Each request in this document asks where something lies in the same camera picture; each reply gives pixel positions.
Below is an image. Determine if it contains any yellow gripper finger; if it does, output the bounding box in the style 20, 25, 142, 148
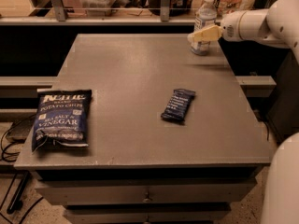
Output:
187, 24, 222, 42

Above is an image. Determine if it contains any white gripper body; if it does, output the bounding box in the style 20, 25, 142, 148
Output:
221, 10, 247, 42

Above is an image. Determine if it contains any clear plastic water bottle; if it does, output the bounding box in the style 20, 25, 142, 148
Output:
191, 0, 217, 56

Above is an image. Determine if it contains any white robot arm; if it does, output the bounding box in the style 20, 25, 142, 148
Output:
188, 0, 299, 224

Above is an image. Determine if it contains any blue Kettle chip bag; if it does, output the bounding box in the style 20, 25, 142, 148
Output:
32, 89, 92, 151

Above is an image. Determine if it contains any dark blue snack bar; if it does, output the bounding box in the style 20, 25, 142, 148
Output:
161, 89, 196, 123

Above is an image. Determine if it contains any metal shelf railing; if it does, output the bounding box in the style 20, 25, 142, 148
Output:
0, 0, 281, 26

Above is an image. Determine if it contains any grey upper drawer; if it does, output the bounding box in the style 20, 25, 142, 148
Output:
36, 178, 256, 205

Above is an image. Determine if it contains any grey drawer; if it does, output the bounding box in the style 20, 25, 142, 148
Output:
64, 203, 231, 224
36, 178, 256, 205

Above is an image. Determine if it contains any grey lower drawer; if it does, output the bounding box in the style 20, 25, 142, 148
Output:
64, 203, 231, 224

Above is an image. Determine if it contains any black cables left floor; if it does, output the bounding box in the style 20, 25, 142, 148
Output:
0, 114, 45, 224

